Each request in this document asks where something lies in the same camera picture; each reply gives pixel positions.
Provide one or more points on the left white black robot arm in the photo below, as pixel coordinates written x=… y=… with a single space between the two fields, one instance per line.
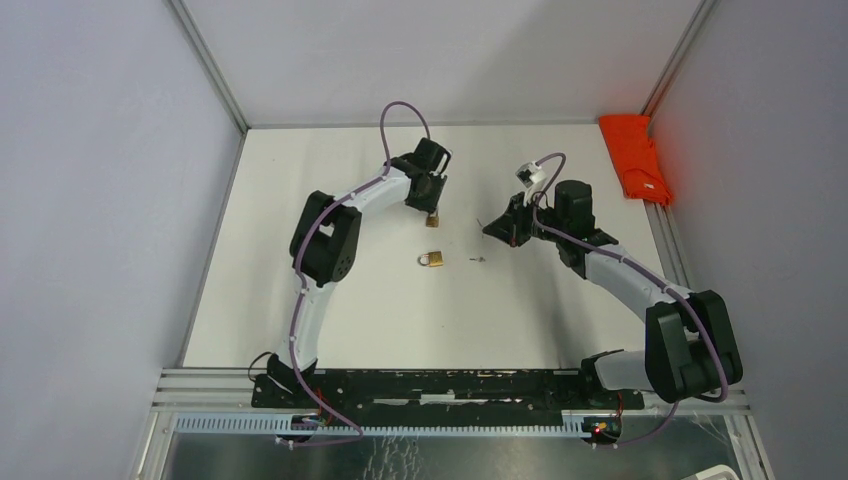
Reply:
x=324 y=247

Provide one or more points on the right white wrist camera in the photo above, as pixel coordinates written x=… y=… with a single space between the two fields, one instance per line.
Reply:
x=533 y=179

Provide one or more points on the orange folded cloth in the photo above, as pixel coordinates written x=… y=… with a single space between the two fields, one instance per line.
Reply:
x=634 y=158

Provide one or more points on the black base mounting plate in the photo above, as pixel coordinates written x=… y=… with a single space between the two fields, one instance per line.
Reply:
x=441 y=398

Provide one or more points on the white slotted cable duct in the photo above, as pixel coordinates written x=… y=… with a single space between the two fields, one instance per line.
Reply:
x=292 y=425

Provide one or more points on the aluminium frame rails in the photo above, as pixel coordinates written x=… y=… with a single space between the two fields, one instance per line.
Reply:
x=682 y=278

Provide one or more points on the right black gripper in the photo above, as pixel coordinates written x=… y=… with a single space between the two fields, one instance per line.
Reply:
x=510 y=226

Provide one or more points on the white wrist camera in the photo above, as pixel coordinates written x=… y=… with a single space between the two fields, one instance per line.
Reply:
x=444 y=163
x=533 y=179

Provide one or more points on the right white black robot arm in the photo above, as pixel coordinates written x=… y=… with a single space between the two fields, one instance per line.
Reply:
x=689 y=346

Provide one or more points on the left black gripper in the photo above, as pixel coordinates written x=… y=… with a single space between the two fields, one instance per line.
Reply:
x=429 y=205

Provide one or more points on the brass padlock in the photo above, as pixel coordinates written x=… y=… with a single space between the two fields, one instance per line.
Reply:
x=432 y=220
x=431 y=259

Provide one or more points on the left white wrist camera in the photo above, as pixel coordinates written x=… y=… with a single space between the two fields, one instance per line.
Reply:
x=444 y=163

